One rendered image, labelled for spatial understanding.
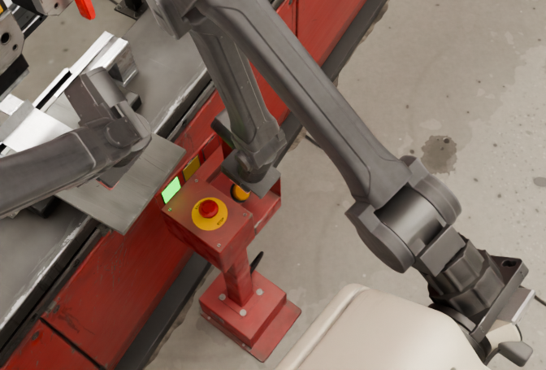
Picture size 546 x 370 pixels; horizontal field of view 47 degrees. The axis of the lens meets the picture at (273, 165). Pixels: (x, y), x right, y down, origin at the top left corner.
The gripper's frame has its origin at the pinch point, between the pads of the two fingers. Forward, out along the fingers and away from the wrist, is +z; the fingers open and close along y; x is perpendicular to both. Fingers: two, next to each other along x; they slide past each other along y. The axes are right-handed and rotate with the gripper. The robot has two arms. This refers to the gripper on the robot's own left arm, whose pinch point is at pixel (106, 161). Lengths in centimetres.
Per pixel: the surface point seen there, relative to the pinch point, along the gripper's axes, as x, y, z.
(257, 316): 61, -12, 70
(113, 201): 5.0, 4.2, 1.0
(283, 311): 70, -19, 78
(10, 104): -19.3, -1.5, 14.2
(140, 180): 6.3, -1.1, 0.3
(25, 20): -31.6, -21.6, 30.0
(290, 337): 75, -14, 76
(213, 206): 21.3, -10.0, 13.6
